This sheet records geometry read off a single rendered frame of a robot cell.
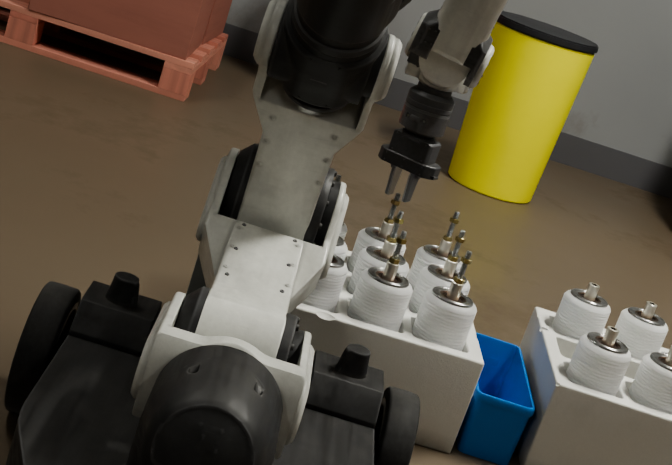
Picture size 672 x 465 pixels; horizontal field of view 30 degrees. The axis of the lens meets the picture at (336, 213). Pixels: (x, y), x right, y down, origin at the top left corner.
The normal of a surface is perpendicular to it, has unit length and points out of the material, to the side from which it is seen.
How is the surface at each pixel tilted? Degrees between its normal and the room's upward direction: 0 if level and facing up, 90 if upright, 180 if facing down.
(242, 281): 9
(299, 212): 105
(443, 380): 90
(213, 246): 39
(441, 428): 90
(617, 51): 90
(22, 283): 0
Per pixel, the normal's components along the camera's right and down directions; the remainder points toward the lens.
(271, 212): -0.11, 0.50
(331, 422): 0.30, -0.91
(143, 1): -0.04, 0.28
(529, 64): -0.29, 0.24
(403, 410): 0.23, -0.73
